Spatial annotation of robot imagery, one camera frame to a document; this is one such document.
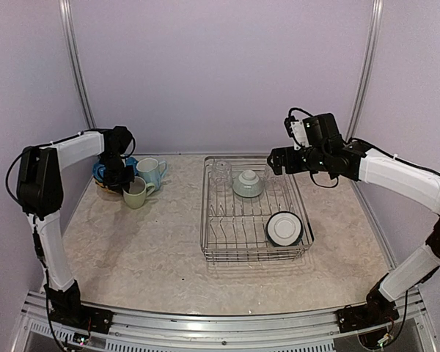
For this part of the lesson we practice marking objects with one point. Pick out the large yellow dotted plate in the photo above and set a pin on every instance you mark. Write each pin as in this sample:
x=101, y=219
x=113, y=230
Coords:
x=105, y=188

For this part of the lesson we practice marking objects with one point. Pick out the clear glass tumbler left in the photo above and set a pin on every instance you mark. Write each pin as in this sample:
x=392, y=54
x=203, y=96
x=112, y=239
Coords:
x=222, y=173

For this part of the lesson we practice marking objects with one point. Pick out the metal wire dish rack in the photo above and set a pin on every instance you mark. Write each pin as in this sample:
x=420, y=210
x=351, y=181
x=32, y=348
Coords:
x=233, y=227

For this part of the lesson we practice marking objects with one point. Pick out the right aluminium corner post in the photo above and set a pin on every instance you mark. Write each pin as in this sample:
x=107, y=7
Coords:
x=369, y=55

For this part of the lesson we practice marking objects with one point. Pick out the green mug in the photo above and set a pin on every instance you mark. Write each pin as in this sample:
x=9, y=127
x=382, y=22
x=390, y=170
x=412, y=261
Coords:
x=137, y=193

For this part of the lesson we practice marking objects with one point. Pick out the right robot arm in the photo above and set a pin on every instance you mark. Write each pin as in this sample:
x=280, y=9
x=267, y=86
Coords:
x=318, y=146

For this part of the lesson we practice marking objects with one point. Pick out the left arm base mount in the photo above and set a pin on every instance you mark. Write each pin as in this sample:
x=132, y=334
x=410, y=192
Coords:
x=82, y=317

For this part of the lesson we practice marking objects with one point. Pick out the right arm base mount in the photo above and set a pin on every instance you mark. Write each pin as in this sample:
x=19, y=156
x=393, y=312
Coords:
x=364, y=316

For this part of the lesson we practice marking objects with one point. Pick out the green grid pattern bowl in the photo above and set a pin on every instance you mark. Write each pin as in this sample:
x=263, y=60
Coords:
x=248, y=184

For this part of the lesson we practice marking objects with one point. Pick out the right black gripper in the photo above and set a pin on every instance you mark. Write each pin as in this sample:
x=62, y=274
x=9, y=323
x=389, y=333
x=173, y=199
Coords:
x=277, y=153

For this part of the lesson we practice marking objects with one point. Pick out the aluminium corner post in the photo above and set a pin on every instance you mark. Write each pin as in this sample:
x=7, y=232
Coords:
x=369, y=55
x=75, y=65

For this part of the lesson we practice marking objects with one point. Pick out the black rimmed white bowl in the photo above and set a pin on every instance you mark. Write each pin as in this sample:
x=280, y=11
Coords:
x=284, y=229

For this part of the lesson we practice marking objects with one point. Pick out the aluminium front rail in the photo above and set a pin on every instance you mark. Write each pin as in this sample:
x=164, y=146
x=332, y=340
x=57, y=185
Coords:
x=138, y=330

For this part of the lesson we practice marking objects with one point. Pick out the clear glass tumbler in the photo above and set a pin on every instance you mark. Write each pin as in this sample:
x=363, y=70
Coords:
x=270, y=178
x=222, y=173

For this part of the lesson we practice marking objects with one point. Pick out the blue dotted plate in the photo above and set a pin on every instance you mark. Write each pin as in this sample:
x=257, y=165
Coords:
x=98, y=168

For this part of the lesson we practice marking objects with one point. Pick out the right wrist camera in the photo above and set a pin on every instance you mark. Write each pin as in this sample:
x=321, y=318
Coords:
x=295, y=128

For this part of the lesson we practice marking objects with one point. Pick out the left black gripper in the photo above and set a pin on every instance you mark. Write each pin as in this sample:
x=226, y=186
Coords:
x=125, y=182

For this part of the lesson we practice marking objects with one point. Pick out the light blue mug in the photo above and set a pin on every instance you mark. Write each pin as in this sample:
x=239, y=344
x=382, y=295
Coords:
x=152, y=171

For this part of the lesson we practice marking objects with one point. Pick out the clear glass tumbler right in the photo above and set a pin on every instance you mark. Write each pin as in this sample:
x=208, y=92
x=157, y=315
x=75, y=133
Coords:
x=270, y=178

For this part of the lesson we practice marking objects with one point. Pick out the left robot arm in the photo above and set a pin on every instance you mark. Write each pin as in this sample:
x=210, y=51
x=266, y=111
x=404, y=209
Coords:
x=39, y=193

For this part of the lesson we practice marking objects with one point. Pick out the left aluminium corner post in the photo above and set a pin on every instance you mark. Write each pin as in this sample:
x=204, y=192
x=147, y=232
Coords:
x=75, y=65

